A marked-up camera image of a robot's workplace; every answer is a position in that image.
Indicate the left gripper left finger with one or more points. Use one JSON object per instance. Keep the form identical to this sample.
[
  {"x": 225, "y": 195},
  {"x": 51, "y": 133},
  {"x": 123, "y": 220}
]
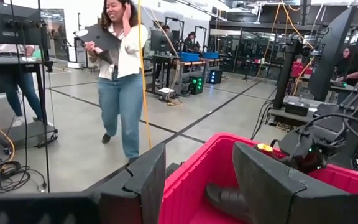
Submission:
[{"x": 141, "y": 186}]

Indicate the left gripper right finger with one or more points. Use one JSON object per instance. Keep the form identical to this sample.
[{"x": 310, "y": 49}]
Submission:
[{"x": 269, "y": 193}]

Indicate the black slide sandal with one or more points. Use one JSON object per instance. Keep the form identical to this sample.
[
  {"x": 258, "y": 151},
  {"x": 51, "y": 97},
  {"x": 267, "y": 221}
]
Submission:
[{"x": 225, "y": 199}]

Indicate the red plastic bin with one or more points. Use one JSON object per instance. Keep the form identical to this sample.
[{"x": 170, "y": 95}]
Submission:
[{"x": 191, "y": 186}]

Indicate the blue storage bin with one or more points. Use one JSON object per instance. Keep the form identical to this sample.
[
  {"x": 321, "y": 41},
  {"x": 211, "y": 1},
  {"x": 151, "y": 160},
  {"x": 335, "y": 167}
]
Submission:
[
  {"x": 189, "y": 57},
  {"x": 210, "y": 55}
]

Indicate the yellow tag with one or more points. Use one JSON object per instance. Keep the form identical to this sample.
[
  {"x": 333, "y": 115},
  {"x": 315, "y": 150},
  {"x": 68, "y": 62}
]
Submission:
[{"x": 264, "y": 147}]

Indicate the black vertical pole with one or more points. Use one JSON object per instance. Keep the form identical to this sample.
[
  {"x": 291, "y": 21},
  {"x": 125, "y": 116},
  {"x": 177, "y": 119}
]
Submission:
[{"x": 286, "y": 77}]

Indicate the person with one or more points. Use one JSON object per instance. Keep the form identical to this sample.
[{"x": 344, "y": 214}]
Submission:
[
  {"x": 190, "y": 42},
  {"x": 20, "y": 90},
  {"x": 120, "y": 93},
  {"x": 351, "y": 67}
]

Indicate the black tilted panel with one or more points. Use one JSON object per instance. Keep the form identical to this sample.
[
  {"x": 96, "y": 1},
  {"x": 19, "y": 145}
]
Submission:
[{"x": 329, "y": 56}]

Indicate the green-lit computer case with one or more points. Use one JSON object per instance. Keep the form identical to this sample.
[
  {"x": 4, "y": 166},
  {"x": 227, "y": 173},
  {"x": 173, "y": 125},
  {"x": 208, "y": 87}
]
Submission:
[{"x": 196, "y": 85}]

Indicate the blue-lit computer case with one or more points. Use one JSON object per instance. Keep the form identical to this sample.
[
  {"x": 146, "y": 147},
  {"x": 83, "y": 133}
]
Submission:
[{"x": 215, "y": 76}]

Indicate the black background monitor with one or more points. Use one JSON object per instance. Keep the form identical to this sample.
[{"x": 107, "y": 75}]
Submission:
[{"x": 160, "y": 42}]

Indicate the black laptop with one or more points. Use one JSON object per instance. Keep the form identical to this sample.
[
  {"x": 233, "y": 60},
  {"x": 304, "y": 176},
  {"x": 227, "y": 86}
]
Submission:
[{"x": 101, "y": 39}]

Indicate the black wheeled desk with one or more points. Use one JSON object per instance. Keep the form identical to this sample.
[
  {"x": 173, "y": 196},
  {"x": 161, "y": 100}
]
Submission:
[{"x": 20, "y": 62}]

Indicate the black desk monitor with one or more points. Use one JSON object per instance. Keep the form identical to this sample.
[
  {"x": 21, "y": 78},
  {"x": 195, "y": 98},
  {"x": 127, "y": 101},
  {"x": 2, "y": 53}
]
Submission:
[{"x": 8, "y": 25}]

